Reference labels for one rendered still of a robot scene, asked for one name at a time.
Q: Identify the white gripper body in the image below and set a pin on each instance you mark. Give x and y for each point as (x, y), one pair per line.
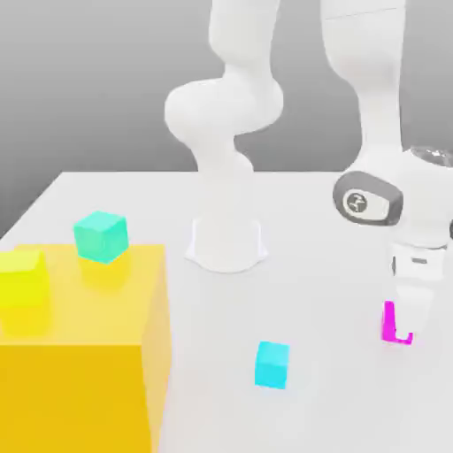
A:
(414, 304)

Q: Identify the small magenta cube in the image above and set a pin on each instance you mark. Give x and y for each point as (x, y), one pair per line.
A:
(388, 324)

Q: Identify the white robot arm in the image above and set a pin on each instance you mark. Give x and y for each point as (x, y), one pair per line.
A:
(226, 106)

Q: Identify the small cyan cube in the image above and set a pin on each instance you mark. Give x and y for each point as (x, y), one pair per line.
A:
(271, 366)

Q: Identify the small teal cube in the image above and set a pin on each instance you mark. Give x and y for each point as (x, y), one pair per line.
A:
(101, 235)

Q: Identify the small yellow cube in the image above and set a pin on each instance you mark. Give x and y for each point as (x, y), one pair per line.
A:
(21, 283)

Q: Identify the large orange box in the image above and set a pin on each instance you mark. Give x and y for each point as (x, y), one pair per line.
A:
(70, 389)

